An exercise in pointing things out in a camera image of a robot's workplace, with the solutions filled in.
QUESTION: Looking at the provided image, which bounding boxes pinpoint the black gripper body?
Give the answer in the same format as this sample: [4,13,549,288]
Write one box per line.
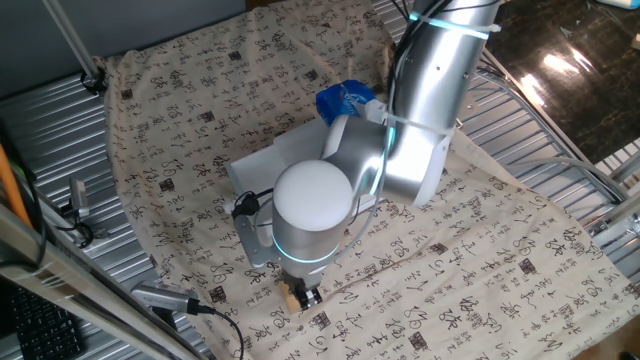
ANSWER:
[282,271,322,295]

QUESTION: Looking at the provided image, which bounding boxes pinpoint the wooden block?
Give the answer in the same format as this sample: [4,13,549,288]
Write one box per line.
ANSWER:
[278,280,321,315]

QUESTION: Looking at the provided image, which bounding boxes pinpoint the beige calligraphy print cloth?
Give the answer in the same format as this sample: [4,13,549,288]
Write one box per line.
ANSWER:
[92,0,640,360]

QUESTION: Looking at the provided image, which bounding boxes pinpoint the blue tissue pack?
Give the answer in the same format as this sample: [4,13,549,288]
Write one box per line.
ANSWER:
[315,79,389,127]

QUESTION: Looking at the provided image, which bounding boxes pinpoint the black keyboard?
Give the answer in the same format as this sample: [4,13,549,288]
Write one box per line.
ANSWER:
[7,284,86,360]

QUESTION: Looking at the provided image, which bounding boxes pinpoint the black pole clamp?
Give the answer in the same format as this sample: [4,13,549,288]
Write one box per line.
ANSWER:
[79,64,109,96]

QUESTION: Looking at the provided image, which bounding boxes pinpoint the thin metal pole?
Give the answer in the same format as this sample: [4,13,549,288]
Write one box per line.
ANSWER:
[42,0,101,81]

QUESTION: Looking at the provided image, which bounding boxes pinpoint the grey camera mounting bracket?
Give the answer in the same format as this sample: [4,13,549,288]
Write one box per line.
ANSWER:
[232,189,284,269]

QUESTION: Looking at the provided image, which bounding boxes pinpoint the black camera cable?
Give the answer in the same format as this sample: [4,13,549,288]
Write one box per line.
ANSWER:
[187,299,246,360]

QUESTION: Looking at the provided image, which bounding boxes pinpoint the aluminium frame profile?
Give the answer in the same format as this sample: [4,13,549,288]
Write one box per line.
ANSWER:
[584,139,640,281]
[0,202,201,360]

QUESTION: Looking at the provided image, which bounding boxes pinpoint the grey flexible hose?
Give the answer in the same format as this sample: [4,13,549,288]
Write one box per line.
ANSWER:
[499,157,629,204]

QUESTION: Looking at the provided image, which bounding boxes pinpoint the orange cable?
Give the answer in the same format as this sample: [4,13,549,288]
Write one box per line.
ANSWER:
[0,143,32,229]

